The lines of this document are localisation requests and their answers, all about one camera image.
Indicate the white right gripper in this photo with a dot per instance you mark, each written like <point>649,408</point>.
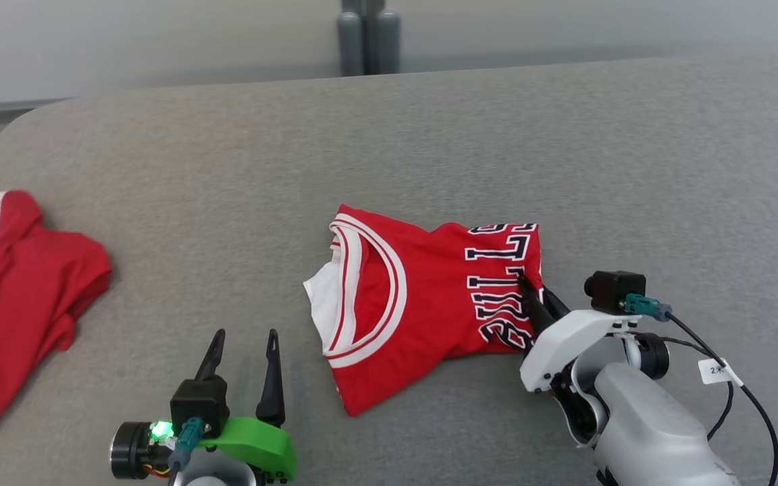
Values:
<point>564,344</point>

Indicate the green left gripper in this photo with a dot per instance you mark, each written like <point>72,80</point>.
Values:
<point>261,439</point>

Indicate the red white basketball jersey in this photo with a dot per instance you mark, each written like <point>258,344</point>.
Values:
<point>416,290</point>

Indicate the red shorts with white stripe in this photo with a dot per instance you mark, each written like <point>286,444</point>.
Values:
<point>17,304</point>

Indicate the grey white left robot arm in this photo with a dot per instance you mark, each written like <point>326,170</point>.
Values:
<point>132,449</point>

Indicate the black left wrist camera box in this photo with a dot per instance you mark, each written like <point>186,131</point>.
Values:
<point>198,405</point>

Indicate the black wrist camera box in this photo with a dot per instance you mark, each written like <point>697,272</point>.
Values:
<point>612,290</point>
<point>198,405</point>

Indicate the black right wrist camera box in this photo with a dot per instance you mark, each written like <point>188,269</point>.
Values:
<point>612,290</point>

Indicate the grey upright post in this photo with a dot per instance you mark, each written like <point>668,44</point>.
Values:
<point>383,40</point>
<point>350,40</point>

